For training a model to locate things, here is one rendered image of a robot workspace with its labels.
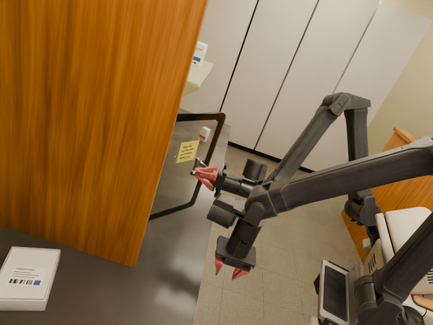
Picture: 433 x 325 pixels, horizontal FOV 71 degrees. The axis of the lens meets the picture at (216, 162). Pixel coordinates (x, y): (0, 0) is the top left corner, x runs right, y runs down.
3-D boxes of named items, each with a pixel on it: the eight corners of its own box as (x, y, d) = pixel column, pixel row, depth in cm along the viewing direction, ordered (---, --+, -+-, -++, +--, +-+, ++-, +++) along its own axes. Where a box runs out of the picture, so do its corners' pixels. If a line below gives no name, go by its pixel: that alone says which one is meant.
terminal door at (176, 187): (122, 227, 97) (147, 114, 78) (192, 204, 119) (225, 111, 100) (123, 229, 96) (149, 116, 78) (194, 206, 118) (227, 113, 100)
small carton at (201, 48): (182, 60, 89) (188, 40, 86) (187, 59, 94) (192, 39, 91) (198, 66, 89) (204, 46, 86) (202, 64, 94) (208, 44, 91)
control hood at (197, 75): (144, 108, 76) (153, 69, 71) (174, 80, 105) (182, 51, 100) (187, 123, 77) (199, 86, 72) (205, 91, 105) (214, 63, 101)
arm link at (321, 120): (354, 100, 95) (337, 104, 105) (341, 89, 94) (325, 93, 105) (272, 211, 96) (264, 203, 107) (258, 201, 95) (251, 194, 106)
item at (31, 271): (-14, 311, 69) (-15, 300, 67) (11, 256, 82) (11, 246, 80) (44, 311, 73) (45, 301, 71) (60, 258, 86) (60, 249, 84)
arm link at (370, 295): (412, 334, 64) (406, 314, 69) (391, 296, 63) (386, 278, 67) (368, 340, 68) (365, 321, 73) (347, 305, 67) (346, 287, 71)
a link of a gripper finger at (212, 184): (199, 157, 100) (225, 166, 101) (193, 174, 103) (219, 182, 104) (195, 166, 94) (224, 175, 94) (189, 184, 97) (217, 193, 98)
